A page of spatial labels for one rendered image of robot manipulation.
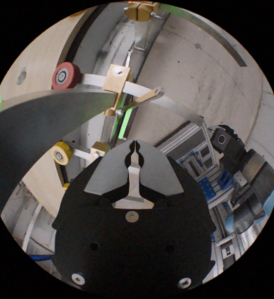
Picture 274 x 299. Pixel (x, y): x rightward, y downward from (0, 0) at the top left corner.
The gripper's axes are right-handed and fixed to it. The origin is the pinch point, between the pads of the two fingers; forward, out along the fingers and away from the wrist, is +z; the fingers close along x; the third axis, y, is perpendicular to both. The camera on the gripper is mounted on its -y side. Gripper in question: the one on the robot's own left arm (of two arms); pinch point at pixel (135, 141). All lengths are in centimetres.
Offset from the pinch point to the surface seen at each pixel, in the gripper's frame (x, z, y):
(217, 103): 114, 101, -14
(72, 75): -14.3, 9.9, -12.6
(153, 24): 8, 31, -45
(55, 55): -21.1, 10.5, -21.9
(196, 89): 73, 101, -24
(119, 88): -3.8, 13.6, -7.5
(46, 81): -24.6, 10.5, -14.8
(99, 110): -5.3, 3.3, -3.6
